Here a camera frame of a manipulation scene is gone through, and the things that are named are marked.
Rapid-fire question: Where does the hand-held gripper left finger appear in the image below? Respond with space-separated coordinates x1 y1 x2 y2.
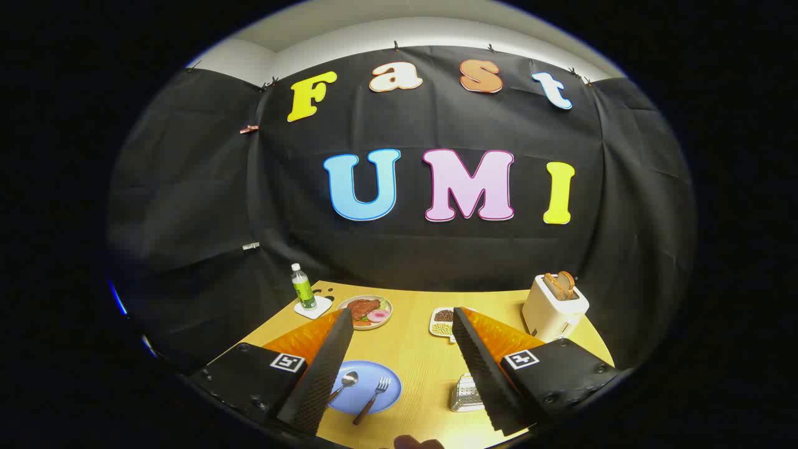
189 307 355 437

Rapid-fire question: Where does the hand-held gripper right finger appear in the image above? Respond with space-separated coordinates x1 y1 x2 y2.
451 306 622 437

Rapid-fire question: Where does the wooden handled metal spoon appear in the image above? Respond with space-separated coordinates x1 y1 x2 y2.
329 371 359 405

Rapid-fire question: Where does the wooden handled metal fork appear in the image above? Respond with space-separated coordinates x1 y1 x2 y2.
353 376 392 426

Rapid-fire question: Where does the blue round plate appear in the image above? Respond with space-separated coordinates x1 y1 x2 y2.
327 360 403 415

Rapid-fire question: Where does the white divided bean tray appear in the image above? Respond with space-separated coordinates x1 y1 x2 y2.
429 307 474 342

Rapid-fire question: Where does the white square coaster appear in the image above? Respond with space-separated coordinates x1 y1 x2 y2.
294 296 333 320

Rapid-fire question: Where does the round plate with food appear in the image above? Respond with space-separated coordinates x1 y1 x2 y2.
337 295 393 331

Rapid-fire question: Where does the white toaster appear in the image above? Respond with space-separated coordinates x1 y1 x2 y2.
522 274 590 342

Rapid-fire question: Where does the green label plastic bottle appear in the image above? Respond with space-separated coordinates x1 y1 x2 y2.
291 263 317 311

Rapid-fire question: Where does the metal wire basket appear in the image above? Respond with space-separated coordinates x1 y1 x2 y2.
450 373 486 413

